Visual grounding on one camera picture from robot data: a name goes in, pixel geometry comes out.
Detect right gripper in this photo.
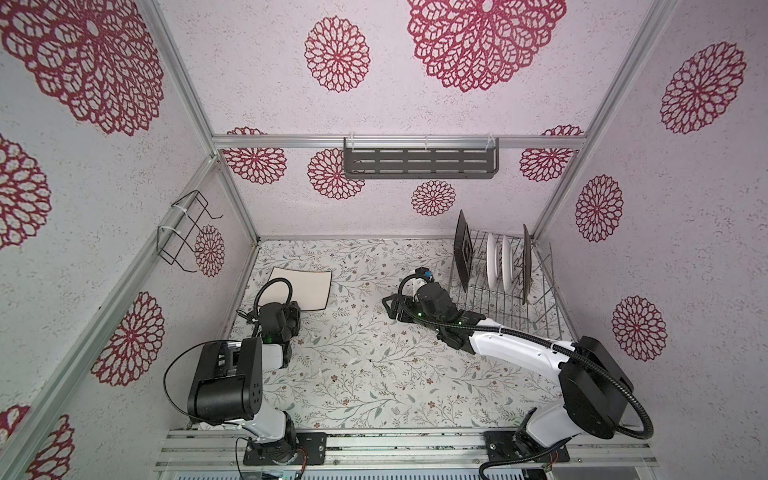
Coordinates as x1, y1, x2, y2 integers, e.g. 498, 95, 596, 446
382, 293, 444, 337

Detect white square plate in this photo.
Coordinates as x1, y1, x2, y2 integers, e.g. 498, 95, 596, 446
258, 267, 332, 312

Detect black square floral plate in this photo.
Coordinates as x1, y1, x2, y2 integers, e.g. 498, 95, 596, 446
453, 211, 474, 293

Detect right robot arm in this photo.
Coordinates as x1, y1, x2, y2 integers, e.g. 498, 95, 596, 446
382, 268, 632, 450

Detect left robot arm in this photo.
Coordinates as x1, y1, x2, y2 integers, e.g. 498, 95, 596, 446
186, 300, 301, 456

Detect white round plate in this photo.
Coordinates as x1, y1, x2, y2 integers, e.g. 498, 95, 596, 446
486, 233, 499, 291

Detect round plate red rim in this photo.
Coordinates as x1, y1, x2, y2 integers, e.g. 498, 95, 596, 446
502, 236, 514, 294

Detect black square plate yellow rim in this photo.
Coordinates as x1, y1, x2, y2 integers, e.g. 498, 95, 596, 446
521, 225, 532, 305

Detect wire dish rack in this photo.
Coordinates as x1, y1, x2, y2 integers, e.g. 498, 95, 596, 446
448, 230, 572, 340

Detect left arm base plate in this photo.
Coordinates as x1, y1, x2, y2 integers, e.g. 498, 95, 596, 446
242, 432, 328, 467

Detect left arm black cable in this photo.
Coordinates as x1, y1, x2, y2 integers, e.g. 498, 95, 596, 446
163, 277, 295, 425

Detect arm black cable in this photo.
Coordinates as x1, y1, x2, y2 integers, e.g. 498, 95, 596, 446
397, 272, 655, 480
163, 277, 295, 425

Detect black wire wall basket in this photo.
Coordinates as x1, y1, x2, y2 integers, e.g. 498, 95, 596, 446
155, 190, 226, 278

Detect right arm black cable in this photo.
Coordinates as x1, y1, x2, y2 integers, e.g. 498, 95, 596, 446
397, 272, 655, 480

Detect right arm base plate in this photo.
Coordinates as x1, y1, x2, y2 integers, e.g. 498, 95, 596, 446
483, 430, 571, 465

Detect grey wall shelf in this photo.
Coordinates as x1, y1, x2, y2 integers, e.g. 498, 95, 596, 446
342, 138, 499, 180

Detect aluminium mounting rail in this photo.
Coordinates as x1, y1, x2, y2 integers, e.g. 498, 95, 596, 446
150, 428, 659, 478

